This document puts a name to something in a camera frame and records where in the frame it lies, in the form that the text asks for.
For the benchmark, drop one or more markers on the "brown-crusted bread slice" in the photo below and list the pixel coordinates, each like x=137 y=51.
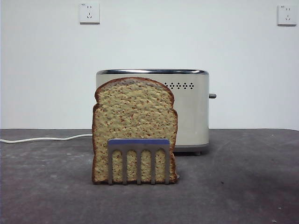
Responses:
x=133 y=112

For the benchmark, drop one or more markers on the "steel toast rack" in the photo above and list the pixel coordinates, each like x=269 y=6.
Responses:
x=139 y=145

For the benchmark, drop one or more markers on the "cream and steel toaster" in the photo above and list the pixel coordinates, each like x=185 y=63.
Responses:
x=191 y=116

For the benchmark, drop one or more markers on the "grey toaster lever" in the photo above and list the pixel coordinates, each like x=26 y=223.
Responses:
x=213 y=95

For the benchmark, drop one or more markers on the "white wall socket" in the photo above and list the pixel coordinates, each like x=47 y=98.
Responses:
x=89 y=13
x=286 y=15

